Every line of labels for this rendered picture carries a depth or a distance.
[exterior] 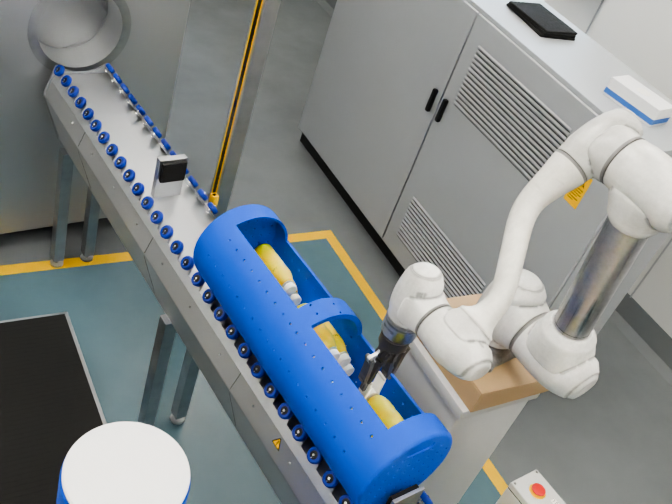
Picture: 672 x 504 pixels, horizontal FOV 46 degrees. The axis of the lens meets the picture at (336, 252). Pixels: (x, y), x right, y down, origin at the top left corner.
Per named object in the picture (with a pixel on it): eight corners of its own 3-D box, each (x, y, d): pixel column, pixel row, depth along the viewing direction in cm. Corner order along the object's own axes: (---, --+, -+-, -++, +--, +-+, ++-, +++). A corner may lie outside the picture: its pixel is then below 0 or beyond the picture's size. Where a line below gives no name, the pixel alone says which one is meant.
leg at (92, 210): (90, 253, 372) (104, 143, 334) (94, 261, 369) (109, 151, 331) (78, 255, 369) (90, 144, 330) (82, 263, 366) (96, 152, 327)
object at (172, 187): (177, 190, 274) (184, 153, 265) (182, 197, 272) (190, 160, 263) (150, 194, 269) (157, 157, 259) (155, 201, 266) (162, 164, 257)
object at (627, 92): (619, 90, 322) (628, 74, 318) (665, 123, 309) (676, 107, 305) (602, 92, 315) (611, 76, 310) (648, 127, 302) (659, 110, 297)
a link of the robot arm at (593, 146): (551, 137, 181) (593, 173, 173) (612, 86, 180) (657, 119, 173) (558, 165, 192) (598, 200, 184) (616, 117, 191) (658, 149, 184)
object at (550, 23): (536, 7, 373) (539, 0, 371) (579, 41, 354) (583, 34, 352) (500, 4, 361) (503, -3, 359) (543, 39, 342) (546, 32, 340)
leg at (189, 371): (180, 411, 319) (209, 302, 281) (186, 422, 316) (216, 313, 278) (167, 415, 316) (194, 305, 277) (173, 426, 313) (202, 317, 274)
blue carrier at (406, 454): (264, 267, 254) (287, 197, 237) (427, 487, 207) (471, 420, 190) (184, 283, 237) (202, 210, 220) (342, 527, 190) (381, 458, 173)
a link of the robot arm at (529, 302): (493, 306, 243) (526, 253, 230) (532, 349, 233) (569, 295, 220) (456, 316, 233) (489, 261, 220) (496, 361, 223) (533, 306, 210)
